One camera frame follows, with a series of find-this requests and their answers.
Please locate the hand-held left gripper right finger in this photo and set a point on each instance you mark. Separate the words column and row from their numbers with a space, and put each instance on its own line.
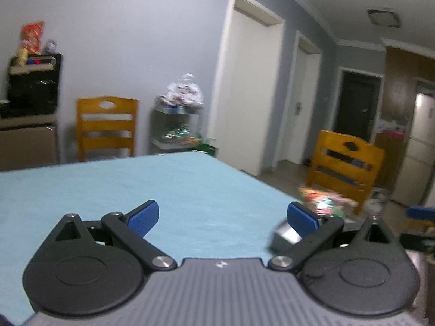
column 302, row 219

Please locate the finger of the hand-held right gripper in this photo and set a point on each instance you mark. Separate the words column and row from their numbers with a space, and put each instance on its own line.
column 421, row 213
column 419, row 241

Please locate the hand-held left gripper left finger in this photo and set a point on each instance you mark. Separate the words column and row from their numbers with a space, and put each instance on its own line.
column 144, row 219

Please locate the green chip bag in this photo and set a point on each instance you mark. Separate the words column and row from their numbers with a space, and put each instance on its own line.
column 323, row 202

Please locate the small silver box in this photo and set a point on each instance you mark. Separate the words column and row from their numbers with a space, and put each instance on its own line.
column 282, row 237

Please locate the teal tablecloth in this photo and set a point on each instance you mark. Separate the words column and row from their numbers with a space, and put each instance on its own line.
column 136, row 183

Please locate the clear glass object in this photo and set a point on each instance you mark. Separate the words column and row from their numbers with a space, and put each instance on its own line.
column 376, row 204

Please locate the wooden chair slatted back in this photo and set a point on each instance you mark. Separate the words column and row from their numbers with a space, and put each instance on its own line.
column 346, row 169

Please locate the silver refrigerator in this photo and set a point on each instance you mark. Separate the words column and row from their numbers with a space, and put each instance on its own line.
column 418, row 146

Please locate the snack packets on rack shelf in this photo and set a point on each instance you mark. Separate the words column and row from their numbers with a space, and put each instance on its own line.
column 178, row 135

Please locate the metal trolley rack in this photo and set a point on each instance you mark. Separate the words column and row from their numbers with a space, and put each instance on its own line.
column 176, row 125

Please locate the wooden chair oval cutout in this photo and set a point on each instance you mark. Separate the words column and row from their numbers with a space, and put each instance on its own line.
column 107, row 125

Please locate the narrow white door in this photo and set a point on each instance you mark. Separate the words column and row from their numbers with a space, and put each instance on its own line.
column 302, row 102

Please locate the dark entrance door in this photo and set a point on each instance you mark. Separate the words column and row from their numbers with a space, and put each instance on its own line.
column 360, row 105

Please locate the clear plastic shopping bag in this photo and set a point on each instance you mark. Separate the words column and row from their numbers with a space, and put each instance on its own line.
column 183, row 91

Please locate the brown wooden wardrobe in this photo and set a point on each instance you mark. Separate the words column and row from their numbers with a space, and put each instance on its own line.
column 401, row 81

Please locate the beige dispenser cabinet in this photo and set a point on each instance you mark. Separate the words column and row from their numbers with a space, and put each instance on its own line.
column 27, row 146

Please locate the wide white door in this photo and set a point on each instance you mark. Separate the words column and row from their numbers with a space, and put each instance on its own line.
column 251, row 85

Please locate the black water dispenser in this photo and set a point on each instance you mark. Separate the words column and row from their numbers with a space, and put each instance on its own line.
column 32, row 86

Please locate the small blue white container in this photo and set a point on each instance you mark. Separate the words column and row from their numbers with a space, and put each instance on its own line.
column 51, row 47

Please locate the square ceiling lamp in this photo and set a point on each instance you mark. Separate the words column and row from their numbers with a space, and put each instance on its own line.
column 384, row 17

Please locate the yellow bottle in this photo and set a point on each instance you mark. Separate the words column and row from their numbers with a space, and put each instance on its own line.
column 22, row 57

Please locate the red snack bag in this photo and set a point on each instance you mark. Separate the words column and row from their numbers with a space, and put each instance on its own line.
column 32, row 36

